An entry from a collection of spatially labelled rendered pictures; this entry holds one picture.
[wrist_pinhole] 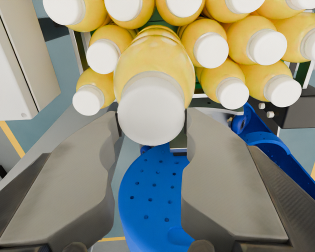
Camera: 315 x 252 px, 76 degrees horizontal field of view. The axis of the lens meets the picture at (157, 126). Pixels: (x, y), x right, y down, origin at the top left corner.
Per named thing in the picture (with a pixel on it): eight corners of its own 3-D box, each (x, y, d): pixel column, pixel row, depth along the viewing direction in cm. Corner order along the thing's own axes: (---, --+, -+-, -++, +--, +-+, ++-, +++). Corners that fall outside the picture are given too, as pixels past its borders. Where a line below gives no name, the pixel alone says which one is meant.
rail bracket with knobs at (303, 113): (251, 107, 48) (271, 130, 40) (257, 78, 45) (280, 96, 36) (293, 105, 48) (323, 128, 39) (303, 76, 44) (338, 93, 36)
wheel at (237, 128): (229, 135, 44) (238, 138, 43) (232, 117, 41) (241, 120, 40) (237, 126, 47) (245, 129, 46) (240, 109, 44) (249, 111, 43)
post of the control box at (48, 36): (118, 17, 119) (5, 49, 33) (117, 9, 117) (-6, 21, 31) (125, 16, 118) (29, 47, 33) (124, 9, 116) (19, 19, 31)
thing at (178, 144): (168, 124, 48) (170, 159, 37) (167, 115, 47) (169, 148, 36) (210, 123, 48) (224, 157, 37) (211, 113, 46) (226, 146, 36)
